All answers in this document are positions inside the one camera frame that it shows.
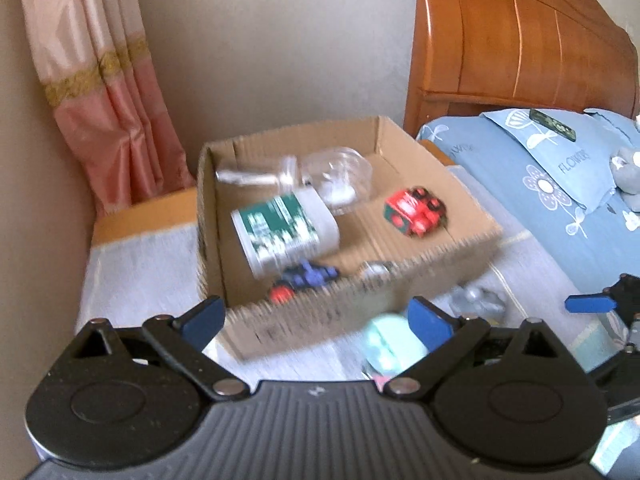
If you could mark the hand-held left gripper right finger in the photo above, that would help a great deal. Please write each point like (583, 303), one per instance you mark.
(430, 322)

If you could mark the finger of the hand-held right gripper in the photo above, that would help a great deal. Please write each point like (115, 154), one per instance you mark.
(590, 303)
(622, 375)

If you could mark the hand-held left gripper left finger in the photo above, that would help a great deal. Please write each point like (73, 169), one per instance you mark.
(205, 319)

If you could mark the mint egg-shaped case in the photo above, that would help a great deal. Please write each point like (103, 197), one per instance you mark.
(385, 345)

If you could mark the grey toy figure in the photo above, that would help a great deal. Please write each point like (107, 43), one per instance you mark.
(475, 300)

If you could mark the cardboard box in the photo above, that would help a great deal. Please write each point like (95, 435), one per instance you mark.
(350, 310)

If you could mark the blue and red toy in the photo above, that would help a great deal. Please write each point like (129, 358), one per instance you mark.
(305, 277)

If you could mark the red toy train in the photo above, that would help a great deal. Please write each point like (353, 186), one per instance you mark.
(415, 210)

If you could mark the green and white bottle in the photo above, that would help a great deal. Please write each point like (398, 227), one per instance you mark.
(285, 230)

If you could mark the clear plastic bottle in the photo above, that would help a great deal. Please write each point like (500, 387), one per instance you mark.
(250, 176)

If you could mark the clear round red-label container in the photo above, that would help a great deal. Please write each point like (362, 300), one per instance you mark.
(340, 175)

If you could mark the grey plush toy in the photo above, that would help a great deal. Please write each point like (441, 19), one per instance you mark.
(627, 175)

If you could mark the blue floral pillow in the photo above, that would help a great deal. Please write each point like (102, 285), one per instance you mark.
(617, 120)
(565, 160)

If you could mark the dark patterned case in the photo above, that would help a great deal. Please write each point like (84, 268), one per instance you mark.
(552, 124)

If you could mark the blue floral bed sheet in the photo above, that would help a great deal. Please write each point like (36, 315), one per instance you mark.
(475, 145)

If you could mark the pink curtain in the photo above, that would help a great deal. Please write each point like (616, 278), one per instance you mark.
(100, 85)

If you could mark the wooden bed headboard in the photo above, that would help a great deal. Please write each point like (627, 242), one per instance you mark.
(500, 35)

